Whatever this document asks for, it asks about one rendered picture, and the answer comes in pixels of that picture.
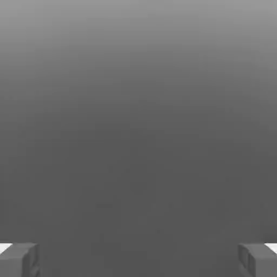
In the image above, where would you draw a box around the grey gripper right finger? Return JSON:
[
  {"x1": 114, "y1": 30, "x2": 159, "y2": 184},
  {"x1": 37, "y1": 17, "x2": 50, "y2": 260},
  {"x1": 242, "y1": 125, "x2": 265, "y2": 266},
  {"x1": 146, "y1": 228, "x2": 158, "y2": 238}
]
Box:
[{"x1": 237, "y1": 242, "x2": 277, "y2": 277}]

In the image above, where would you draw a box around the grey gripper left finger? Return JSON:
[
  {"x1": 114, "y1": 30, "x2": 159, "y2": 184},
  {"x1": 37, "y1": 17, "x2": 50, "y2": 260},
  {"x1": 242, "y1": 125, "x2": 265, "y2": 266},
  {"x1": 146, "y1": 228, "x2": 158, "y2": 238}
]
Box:
[{"x1": 0, "y1": 242, "x2": 41, "y2": 277}]

